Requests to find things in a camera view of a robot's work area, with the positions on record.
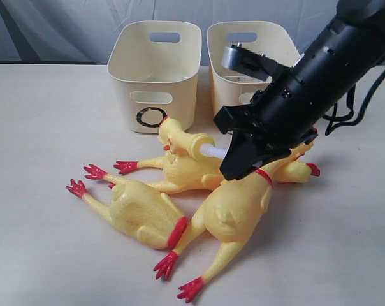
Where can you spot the grey backdrop curtain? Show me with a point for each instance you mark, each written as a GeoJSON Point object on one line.
{"type": "Point", "coordinates": [85, 31]}

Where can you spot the large yellow rubber chicken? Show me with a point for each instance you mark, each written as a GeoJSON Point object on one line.
{"type": "Point", "coordinates": [231, 213]}

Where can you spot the yellow rubber chicken with head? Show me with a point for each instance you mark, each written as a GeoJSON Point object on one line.
{"type": "Point", "coordinates": [183, 173]}

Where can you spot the headless yellow rubber chicken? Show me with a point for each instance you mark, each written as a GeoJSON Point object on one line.
{"type": "Point", "coordinates": [135, 209]}

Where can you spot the cream bin marked O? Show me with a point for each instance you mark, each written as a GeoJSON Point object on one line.
{"type": "Point", "coordinates": [154, 68]}

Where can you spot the detached yellow chicken head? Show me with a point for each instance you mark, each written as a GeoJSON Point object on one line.
{"type": "Point", "coordinates": [198, 146]}

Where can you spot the cream bin marked X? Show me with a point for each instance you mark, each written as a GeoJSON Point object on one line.
{"type": "Point", "coordinates": [229, 88]}

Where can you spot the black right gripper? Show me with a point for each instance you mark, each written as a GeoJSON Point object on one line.
{"type": "Point", "coordinates": [279, 118]}

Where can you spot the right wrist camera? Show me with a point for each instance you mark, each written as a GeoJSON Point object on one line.
{"type": "Point", "coordinates": [259, 66]}

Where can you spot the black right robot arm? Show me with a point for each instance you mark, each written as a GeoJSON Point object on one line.
{"type": "Point", "coordinates": [354, 38]}

